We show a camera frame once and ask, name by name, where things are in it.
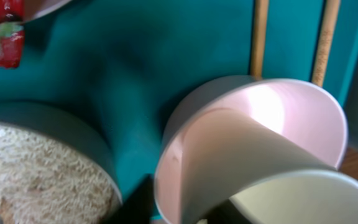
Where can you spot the wooden chopstick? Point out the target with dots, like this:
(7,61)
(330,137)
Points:
(326,35)
(261,11)

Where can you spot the white round plate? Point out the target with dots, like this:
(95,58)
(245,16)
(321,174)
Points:
(34,9)

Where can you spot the grey bowl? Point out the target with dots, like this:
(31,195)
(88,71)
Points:
(60,126)

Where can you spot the wooden chopstick left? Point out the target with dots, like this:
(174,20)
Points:
(261,11)

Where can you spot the rice pile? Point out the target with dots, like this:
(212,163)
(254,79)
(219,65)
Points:
(46,181)

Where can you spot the pink bowl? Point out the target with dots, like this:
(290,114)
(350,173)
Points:
(300,111)

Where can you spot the red snack wrapper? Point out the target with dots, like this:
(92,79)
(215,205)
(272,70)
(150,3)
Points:
(11,32)

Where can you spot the white paper cup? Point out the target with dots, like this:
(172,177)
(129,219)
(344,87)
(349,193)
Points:
(228,155)

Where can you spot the wooden chopstick right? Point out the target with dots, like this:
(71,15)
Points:
(326,35)

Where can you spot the teal plastic tray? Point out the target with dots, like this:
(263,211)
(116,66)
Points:
(122,67)

